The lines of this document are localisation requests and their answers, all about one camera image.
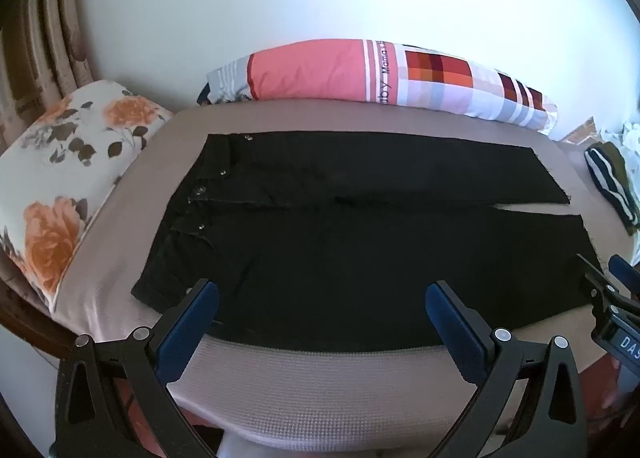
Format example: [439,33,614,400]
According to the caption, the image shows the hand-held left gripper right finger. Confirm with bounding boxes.
[425,280,588,458]

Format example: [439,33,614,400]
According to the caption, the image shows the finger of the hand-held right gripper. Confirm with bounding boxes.
[607,255,640,300]
[575,253,640,323]

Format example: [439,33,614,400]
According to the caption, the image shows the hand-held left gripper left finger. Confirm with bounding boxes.
[55,279,221,458]

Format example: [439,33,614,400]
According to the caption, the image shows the black pants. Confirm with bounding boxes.
[131,133,601,354]

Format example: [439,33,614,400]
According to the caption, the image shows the dark striped cloth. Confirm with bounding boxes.
[584,140,640,234]

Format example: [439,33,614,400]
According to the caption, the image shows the white crumpled cloth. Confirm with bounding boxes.
[600,120,640,164]

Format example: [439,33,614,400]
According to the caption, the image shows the white floral pillow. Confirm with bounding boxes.
[0,79,173,311]

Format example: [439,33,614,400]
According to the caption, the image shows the pink checkered pillow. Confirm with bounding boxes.
[197,38,560,141]

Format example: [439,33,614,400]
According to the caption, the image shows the brown striped curtain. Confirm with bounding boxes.
[0,0,101,149]

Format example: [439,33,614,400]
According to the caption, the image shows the dark wooden bed frame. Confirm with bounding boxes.
[0,268,76,369]

